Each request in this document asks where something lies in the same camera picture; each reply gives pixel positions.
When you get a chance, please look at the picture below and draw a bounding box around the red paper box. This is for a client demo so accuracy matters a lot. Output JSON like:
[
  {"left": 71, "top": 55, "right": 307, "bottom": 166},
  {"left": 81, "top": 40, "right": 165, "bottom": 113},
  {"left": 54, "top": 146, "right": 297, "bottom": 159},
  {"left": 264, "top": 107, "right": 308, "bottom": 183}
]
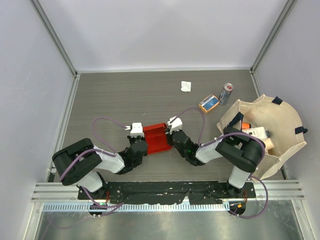
[{"left": 142, "top": 123, "right": 172, "bottom": 155}]

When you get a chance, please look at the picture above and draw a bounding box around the white paper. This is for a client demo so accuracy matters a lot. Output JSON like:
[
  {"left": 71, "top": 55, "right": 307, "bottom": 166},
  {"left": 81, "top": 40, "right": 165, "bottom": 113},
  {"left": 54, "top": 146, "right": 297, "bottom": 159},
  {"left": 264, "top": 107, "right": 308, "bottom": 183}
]
[{"left": 180, "top": 81, "right": 192, "bottom": 92}]

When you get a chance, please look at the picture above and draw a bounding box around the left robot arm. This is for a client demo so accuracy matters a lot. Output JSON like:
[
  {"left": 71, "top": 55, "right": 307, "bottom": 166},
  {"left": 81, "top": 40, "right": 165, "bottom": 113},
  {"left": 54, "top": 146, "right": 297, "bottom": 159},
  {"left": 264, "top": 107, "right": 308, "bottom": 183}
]
[{"left": 52, "top": 136, "right": 148, "bottom": 200}]

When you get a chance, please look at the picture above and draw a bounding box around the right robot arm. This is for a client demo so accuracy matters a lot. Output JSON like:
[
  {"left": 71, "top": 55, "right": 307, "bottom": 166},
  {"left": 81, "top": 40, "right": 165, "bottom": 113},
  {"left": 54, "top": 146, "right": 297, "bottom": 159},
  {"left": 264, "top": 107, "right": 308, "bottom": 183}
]
[{"left": 166, "top": 127, "right": 266, "bottom": 198}]

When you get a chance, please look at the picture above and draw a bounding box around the white cosmetic box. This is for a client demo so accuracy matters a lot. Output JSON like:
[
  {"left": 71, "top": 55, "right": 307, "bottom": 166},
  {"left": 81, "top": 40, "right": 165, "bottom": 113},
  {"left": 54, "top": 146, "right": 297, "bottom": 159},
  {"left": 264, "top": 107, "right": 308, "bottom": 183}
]
[{"left": 242, "top": 126, "right": 271, "bottom": 140}]

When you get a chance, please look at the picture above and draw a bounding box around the orange blue snack pack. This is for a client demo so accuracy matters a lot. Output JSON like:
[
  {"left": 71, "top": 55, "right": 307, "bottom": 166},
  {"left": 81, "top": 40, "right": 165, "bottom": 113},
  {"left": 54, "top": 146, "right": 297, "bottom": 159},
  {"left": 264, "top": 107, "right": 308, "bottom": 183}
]
[{"left": 198, "top": 94, "right": 220, "bottom": 114}]

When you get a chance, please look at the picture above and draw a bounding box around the orange capped bottle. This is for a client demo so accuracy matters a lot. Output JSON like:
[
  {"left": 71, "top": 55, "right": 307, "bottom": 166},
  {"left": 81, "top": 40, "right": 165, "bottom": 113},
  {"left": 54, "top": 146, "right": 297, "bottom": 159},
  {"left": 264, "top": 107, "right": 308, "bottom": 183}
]
[{"left": 241, "top": 122, "right": 252, "bottom": 130}]

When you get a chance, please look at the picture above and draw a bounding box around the silver drink can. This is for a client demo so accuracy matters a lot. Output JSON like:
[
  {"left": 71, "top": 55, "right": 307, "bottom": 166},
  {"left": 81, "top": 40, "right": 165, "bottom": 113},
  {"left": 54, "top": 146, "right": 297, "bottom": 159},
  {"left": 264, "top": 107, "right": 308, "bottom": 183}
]
[{"left": 219, "top": 83, "right": 234, "bottom": 105}]

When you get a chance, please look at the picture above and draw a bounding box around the beige cylinder bottle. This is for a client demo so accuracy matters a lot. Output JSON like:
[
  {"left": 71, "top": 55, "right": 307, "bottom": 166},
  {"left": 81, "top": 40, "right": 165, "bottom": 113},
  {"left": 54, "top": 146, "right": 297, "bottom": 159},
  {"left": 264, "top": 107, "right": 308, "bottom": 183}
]
[{"left": 262, "top": 138, "right": 275, "bottom": 151}]

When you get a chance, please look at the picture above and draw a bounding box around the beige tote bag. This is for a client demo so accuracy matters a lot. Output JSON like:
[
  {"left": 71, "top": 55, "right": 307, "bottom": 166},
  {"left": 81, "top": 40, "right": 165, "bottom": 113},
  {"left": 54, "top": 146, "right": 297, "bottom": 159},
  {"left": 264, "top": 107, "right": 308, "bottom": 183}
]
[{"left": 217, "top": 94, "right": 308, "bottom": 180}]

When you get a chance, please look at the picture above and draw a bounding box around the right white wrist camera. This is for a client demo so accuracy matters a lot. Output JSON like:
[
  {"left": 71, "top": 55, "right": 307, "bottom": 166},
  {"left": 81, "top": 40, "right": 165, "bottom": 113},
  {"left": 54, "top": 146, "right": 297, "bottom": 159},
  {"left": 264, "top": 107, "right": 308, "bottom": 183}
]
[{"left": 166, "top": 116, "right": 183, "bottom": 134}]

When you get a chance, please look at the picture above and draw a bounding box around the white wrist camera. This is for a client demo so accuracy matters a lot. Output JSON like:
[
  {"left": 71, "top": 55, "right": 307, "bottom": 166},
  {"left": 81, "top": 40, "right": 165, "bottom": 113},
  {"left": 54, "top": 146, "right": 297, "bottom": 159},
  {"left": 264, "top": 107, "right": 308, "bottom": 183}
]
[
  {"left": 124, "top": 122, "right": 145, "bottom": 138},
  {"left": 166, "top": 116, "right": 183, "bottom": 134}
]

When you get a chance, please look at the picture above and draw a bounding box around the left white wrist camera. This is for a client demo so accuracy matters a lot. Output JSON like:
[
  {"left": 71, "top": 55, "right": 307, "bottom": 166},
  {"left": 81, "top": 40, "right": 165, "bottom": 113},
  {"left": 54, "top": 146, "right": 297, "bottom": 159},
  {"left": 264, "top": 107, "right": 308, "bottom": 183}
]
[{"left": 124, "top": 122, "right": 145, "bottom": 138}]

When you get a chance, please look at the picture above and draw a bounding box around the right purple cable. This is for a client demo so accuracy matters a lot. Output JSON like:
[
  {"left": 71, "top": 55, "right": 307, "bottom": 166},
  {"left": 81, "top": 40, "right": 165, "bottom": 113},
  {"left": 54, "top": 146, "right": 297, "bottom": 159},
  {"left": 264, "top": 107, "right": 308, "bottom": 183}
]
[{"left": 172, "top": 107, "right": 270, "bottom": 220}]

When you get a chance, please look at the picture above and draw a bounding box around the white slotted cable duct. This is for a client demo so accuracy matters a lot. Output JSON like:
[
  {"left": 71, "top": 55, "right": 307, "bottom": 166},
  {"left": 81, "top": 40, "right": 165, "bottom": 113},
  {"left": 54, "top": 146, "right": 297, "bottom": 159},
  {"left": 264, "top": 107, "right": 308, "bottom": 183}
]
[{"left": 42, "top": 201, "right": 230, "bottom": 213}]

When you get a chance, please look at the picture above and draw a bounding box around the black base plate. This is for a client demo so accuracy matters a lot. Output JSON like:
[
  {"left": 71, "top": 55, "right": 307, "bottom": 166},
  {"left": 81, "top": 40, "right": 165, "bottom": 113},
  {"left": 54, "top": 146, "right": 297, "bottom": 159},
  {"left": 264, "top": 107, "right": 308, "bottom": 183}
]
[{"left": 89, "top": 181, "right": 256, "bottom": 205}]

